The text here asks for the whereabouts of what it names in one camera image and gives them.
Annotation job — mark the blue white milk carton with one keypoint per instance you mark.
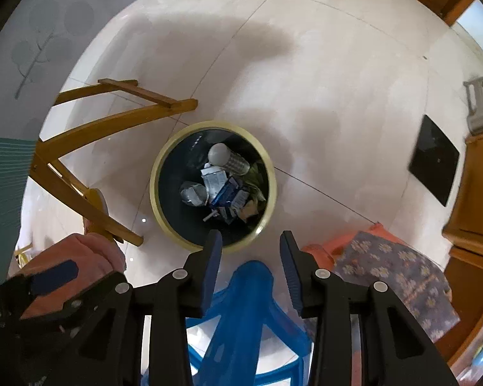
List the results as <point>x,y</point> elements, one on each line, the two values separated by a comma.
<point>225,189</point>

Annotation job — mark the floral grey cloth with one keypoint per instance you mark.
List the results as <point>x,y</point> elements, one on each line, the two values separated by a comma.
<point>394,277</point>

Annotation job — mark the black square board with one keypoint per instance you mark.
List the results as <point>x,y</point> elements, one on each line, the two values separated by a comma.
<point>434,161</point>

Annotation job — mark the silver plastic wrapper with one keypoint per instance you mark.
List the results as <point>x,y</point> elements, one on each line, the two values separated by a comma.
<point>193,193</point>

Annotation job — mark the grey checked paper cup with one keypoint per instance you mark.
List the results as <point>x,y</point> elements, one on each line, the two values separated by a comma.
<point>229,161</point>

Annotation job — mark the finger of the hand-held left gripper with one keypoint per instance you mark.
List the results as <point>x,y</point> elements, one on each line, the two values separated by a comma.
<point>78,304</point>
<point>52,277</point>

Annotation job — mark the yellow green packet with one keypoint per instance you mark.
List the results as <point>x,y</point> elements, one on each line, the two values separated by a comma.
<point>257,173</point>

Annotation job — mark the blue plastic stool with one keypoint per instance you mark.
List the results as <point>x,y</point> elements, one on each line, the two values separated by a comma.
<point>245,289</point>

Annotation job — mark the grey plastic stool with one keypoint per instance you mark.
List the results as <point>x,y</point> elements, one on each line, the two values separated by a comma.
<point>482,104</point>

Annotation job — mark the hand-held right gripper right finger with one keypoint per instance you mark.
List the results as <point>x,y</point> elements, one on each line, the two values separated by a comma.
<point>291,273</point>

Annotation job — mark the wooden cabinet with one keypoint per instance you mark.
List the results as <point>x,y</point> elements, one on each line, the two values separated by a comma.
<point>478,193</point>

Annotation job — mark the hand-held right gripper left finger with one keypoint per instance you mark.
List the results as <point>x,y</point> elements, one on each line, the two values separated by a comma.
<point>211,273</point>

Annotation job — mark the black trash bin yellow rim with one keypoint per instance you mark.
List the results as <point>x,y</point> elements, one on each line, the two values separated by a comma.
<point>173,161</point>

